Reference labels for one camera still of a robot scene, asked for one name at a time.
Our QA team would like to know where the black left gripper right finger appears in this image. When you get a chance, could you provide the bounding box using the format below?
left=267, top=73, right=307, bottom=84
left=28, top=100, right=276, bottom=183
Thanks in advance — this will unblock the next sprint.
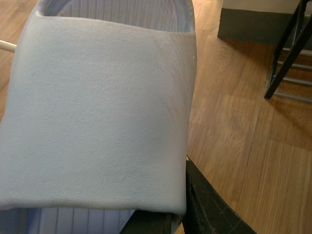
left=182, top=157, right=255, bottom=234

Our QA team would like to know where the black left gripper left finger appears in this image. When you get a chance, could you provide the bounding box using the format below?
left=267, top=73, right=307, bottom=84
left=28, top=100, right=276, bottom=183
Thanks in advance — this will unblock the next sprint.
left=119, top=210, right=173, bottom=234

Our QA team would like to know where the light blue slipper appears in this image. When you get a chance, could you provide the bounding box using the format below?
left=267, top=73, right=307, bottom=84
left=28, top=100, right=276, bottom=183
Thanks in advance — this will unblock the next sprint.
left=0, top=0, right=196, bottom=234

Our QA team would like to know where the black metal shoe rack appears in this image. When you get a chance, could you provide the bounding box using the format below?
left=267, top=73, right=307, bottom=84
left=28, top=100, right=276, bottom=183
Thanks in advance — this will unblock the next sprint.
left=264, top=0, right=312, bottom=103

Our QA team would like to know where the white chair leg with caster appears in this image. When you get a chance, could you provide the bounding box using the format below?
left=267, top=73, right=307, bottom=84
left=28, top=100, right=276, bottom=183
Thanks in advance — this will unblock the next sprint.
left=0, top=40, right=17, bottom=53

